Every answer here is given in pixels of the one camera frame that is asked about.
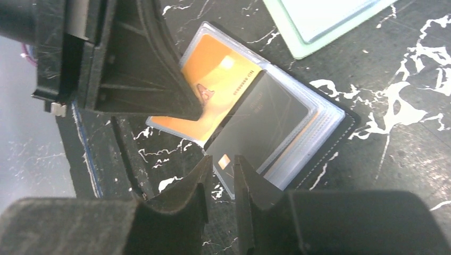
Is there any black VIP card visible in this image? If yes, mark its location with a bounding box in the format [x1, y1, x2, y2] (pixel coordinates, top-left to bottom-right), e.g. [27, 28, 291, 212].
[205, 71, 312, 199]

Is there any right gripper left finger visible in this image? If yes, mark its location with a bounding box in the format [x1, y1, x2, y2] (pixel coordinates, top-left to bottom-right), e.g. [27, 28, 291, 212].
[1, 156, 213, 254]

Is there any black card holder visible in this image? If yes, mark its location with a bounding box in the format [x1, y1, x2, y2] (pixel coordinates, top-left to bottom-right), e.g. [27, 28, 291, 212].
[155, 22, 353, 190]

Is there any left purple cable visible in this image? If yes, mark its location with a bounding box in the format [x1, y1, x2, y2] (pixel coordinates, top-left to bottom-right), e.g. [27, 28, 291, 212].
[20, 42, 38, 66]

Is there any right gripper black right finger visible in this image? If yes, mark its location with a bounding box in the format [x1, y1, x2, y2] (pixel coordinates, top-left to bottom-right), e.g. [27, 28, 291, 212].
[233, 156, 450, 254]

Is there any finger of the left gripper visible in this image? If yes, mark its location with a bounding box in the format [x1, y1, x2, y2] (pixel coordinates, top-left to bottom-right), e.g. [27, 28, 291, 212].
[111, 116, 155, 200]

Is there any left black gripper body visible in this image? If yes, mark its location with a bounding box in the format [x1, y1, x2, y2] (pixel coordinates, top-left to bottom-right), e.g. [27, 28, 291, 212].
[1, 1, 88, 116]

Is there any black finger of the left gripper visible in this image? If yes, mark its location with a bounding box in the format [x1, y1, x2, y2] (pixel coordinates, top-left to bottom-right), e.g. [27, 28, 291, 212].
[77, 1, 203, 120]

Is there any orange credit card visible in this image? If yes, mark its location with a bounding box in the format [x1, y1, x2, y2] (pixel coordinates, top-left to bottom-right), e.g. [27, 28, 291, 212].
[149, 35, 262, 145]

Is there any green card holder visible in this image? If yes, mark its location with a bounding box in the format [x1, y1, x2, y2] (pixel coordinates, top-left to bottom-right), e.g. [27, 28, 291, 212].
[263, 0, 395, 60]

